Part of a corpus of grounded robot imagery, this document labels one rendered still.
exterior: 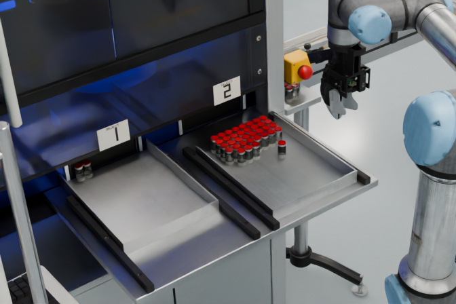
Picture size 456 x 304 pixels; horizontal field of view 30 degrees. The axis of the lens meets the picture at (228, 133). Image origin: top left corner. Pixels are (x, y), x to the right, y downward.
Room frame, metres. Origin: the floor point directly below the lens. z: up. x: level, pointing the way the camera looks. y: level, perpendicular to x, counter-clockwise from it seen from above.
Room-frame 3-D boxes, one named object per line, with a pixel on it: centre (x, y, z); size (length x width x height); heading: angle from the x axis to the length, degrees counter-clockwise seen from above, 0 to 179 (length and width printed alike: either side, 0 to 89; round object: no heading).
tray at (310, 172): (1.77, -0.11, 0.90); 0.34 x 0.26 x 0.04; 32
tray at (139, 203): (1.68, 0.23, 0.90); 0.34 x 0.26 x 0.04; 33
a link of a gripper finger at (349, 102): (1.67, -0.28, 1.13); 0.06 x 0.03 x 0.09; 33
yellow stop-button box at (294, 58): (2.10, -0.20, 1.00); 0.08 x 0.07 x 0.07; 33
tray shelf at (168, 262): (1.72, 0.05, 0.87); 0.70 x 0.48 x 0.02; 123
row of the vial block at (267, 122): (1.89, -0.04, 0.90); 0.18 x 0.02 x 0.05; 122
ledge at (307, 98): (2.15, -0.19, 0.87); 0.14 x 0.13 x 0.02; 33
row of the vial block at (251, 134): (1.87, -0.05, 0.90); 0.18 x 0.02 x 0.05; 122
